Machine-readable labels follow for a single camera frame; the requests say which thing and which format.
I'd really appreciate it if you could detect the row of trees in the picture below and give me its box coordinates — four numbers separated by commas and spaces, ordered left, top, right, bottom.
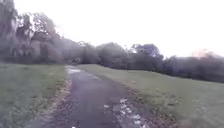
0, 0, 224, 84

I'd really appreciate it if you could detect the dark wet asphalt path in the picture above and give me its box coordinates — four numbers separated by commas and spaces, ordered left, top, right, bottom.
25, 65, 174, 128

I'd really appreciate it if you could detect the grass field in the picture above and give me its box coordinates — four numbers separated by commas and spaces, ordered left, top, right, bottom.
0, 62, 72, 128
77, 63, 224, 128

